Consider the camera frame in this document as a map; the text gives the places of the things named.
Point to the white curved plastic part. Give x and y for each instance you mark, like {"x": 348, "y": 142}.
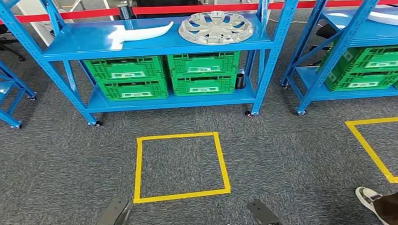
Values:
{"x": 143, "y": 33}
{"x": 391, "y": 19}

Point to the black cylinder tube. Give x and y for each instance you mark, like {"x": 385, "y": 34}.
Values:
{"x": 240, "y": 80}

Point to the silver wheel hubcap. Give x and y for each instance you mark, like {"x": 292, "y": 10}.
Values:
{"x": 216, "y": 27}

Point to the red barrier belt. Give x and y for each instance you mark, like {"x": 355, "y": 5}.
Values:
{"x": 215, "y": 7}
{"x": 89, "y": 13}

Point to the white desk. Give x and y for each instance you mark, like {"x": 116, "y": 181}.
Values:
{"x": 29, "y": 6}

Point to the person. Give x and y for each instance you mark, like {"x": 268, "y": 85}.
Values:
{"x": 397, "y": 211}

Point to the black belt stanchion post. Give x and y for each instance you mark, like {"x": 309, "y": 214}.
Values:
{"x": 125, "y": 12}

